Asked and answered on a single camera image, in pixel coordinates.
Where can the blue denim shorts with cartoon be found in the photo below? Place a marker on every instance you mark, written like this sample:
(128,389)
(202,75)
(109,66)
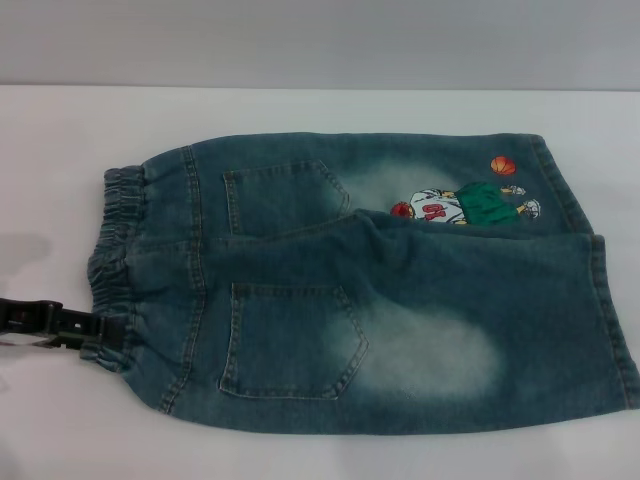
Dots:
(400,310)

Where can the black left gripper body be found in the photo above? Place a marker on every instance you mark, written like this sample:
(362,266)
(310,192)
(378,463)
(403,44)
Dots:
(25,317)

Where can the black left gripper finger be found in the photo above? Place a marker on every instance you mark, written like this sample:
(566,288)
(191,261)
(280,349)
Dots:
(90,330)
(67,348)

